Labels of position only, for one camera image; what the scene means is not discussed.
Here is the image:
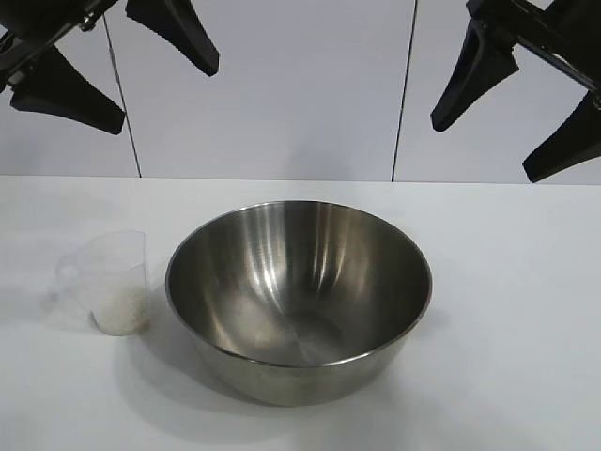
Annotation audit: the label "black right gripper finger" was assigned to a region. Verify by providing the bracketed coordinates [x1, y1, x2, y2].
[430, 21, 520, 132]
[522, 91, 601, 183]

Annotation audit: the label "stainless steel mixing bowl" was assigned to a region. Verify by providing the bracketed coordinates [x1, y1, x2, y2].
[163, 200, 434, 406]

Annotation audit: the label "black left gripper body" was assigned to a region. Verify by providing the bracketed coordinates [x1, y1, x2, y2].
[0, 0, 126, 93]

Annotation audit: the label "white rice grains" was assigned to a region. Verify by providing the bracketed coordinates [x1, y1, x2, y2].
[91, 285, 152, 337]

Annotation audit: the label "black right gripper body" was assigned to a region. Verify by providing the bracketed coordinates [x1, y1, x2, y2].
[467, 0, 601, 98]

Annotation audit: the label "clear plastic measuring cup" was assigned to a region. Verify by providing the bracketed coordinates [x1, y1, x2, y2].
[52, 229, 152, 337]

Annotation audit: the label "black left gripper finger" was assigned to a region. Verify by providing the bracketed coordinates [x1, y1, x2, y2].
[9, 45, 126, 135]
[125, 0, 221, 77]

